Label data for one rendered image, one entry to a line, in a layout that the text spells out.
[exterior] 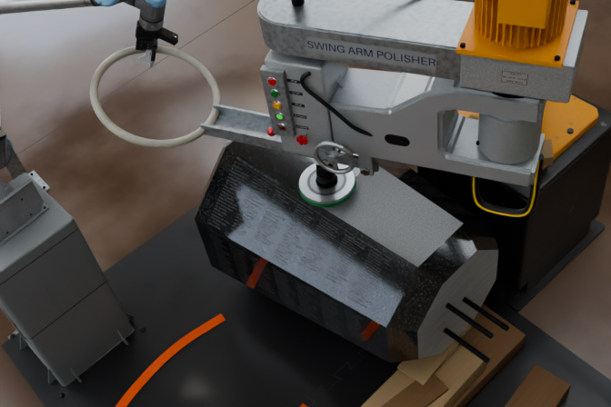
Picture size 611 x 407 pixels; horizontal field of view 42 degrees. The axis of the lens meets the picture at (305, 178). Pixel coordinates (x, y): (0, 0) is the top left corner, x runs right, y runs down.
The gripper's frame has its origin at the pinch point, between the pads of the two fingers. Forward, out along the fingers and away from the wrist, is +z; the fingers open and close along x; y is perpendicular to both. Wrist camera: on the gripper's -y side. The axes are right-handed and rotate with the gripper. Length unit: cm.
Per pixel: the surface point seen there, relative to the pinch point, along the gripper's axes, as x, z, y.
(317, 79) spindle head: 61, -63, -43
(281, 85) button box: 57, -55, -34
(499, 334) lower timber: 105, 44, -146
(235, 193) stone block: 46, 27, -34
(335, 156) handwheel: 73, -40, -54
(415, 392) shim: 128, 43, -102
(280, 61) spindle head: 54, -63, -32
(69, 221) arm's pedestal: 53, 38, 31
